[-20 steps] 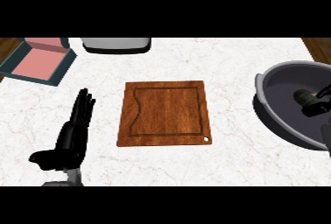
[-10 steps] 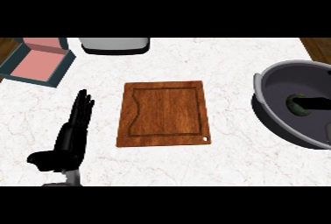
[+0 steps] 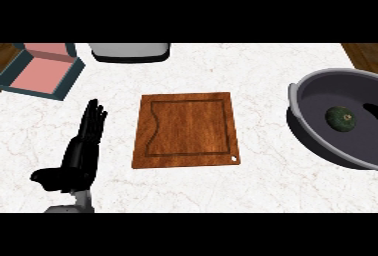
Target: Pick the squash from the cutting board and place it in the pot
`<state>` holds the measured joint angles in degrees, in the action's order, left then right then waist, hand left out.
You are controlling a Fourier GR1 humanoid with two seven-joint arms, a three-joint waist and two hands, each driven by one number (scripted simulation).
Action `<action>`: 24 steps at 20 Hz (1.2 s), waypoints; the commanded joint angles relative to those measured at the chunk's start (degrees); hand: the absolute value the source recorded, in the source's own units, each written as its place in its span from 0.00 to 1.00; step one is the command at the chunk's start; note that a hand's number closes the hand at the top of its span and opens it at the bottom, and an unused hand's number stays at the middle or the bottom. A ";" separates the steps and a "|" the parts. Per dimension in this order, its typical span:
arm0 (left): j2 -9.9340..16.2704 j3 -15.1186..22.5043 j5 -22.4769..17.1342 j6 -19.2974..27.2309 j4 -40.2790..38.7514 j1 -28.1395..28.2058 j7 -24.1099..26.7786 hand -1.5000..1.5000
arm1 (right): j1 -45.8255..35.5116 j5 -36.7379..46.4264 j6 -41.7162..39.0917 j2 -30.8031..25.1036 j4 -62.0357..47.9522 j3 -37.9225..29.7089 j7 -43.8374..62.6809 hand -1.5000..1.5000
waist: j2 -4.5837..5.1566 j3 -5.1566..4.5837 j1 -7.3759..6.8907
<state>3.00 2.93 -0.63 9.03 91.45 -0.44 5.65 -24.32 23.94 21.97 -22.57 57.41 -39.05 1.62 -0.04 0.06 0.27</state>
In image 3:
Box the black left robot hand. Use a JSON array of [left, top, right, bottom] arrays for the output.
[[29, 98, 109, 194]]

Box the brown wooden cutting board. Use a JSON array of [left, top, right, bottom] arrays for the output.
[[129, 91, 242, 170]]

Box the grey metal pot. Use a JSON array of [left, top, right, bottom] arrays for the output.
[[284, 67, 378, 171]]

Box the dark green squash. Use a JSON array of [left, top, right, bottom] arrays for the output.
[[323, 106, 357, 133]]

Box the teal and pink open box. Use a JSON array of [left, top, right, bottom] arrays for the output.
[[0, 43, 87, 102]]

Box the white and black appliance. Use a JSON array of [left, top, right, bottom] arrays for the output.
[[87, 43, 171, 64]]

